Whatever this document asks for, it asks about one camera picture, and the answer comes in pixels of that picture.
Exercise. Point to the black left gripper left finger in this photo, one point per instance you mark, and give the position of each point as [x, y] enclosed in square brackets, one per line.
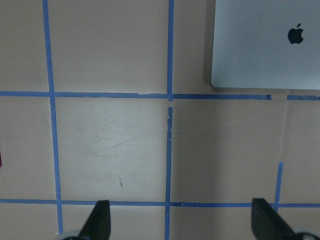
[98, 224]

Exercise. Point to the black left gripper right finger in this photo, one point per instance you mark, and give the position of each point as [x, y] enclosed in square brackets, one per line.
[266, 223]

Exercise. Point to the silver apple laptop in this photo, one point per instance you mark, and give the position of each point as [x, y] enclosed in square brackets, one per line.
[266, 44]

